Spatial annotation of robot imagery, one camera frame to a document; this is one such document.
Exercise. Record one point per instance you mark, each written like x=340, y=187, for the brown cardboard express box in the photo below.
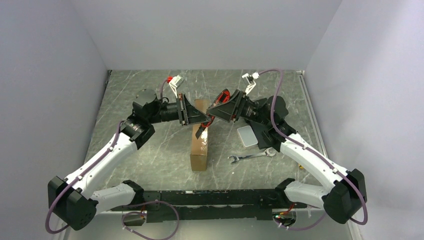
x=199, y=149

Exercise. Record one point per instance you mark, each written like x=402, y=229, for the red utility knife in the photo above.
x=223, y=97

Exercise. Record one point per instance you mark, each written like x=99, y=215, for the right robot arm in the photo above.
x=342, y=193

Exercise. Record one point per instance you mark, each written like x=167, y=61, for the white rounded power bank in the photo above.
x=247, y=136

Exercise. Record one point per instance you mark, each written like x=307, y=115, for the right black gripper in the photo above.
x=230, y=110

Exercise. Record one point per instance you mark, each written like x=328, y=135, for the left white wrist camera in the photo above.
x=175, y=82

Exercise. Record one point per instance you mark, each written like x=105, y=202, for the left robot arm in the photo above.
x=76, y=200

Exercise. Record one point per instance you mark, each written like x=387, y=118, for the silver open-end wrench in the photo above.
x=268, y=152

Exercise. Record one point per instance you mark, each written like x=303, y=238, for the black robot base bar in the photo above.
x=170, y=205

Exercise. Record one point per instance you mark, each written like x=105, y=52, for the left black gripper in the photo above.
x=190, y=114

